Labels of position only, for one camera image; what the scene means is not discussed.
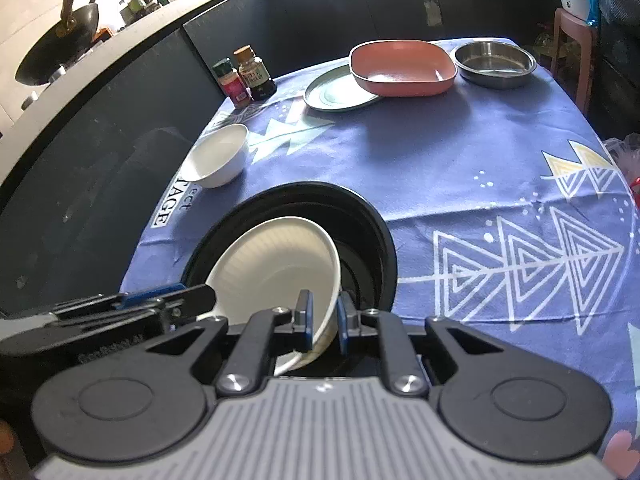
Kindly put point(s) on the pink square bowl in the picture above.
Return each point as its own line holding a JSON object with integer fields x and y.
{"x": 400, "y": 60}

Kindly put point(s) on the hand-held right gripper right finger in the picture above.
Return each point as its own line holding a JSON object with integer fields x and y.
{"x": 344, "y": 332}

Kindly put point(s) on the dark kitchen counter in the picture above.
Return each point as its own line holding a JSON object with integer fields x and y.
{"x": 100, "y": 135}

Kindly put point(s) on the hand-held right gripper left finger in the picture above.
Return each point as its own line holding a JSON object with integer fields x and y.
{"x": 306, "y": 331}

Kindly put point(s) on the large white bowl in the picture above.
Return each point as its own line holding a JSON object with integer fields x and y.
{"x": 275, "y": 270}

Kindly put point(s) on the small white bowl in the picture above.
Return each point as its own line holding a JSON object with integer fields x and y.
{"x": 220, "y": 152}

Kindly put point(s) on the green cap spice jar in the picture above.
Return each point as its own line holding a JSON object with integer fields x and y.
{"x": 235, "y": 85}

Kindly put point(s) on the clear plastic bag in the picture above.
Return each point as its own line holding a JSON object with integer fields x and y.
{"x": 627, "y": 160}

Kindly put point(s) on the green round plate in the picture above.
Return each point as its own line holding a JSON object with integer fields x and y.
{"x": 330, "y": 92}

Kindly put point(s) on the brown cap sauce bottle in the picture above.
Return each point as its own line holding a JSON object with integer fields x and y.
{"x": 255, "y": 77}

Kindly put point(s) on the black wok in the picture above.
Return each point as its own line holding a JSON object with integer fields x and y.
{"x": 55, "y": 50}

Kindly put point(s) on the pink plastic stool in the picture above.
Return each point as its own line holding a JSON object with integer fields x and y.
{"x": 570, "y": 20}

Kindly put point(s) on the stainless steel bowl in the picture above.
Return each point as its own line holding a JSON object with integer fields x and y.
{"x": 492, "y": 60}

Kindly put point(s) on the black bowl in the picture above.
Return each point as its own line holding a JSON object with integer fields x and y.
{"x": 360, "y": 225}

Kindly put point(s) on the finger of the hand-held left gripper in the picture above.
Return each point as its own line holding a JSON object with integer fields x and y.
{"x": 195, "y": 302}
{"x": 150, "y": 296}

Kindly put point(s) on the blue printed tablecloth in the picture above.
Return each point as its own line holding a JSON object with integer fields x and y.
{"x": 450, "y": 160}

